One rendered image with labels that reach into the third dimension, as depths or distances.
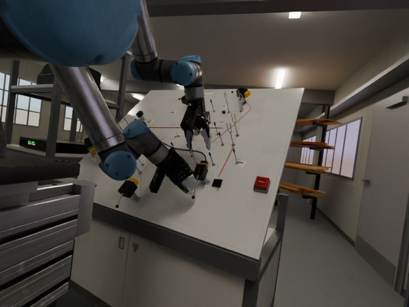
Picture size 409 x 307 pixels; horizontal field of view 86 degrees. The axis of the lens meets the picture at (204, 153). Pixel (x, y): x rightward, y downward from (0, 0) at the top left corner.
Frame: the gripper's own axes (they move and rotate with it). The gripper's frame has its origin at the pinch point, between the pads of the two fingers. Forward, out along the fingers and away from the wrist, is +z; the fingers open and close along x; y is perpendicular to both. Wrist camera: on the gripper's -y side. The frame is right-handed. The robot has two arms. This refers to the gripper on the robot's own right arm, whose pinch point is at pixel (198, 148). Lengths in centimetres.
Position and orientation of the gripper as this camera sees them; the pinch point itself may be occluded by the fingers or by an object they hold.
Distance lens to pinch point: 92.3
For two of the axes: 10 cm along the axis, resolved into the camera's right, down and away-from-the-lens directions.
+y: 3.8, -3.6, 8.5
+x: -9.2, -0.4, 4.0
